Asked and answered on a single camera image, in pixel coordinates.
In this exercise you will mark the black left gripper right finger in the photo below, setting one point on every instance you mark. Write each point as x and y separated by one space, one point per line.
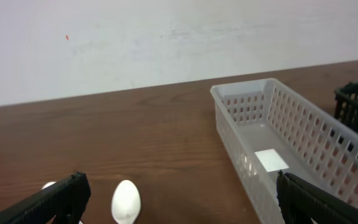
301 202

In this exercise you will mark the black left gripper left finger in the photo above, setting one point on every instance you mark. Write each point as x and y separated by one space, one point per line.
62 202

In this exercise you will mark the white plastic utensil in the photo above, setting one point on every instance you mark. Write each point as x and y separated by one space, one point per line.
49 184

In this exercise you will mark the white label sticker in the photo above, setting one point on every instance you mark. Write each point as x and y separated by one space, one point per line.
271 160

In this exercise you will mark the white plastic spoon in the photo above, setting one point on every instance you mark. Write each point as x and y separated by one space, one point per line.
126 203

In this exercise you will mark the clear perforated plastic basket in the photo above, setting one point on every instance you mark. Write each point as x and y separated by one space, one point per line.
266 114

